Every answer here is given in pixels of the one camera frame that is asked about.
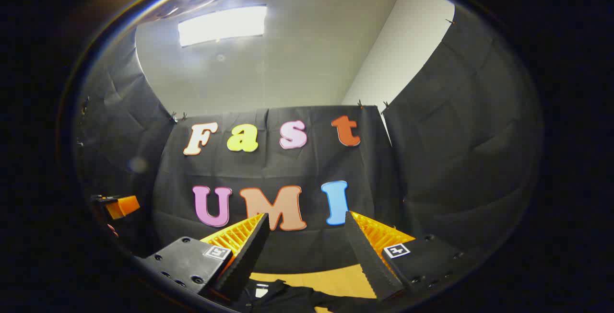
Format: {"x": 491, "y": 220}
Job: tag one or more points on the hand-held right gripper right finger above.
{"x": 369, "y": 260}

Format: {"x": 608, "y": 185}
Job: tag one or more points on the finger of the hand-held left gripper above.
{"x": 125, "y": 206}

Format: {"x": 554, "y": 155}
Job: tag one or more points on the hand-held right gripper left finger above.
{"x": 247, "y": 260}

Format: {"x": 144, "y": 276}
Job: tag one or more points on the black backdrop cloth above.
{"x": 288, "y": 169}

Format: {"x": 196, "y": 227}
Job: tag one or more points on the black button-up garment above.
{"x": 288, "y": 298}

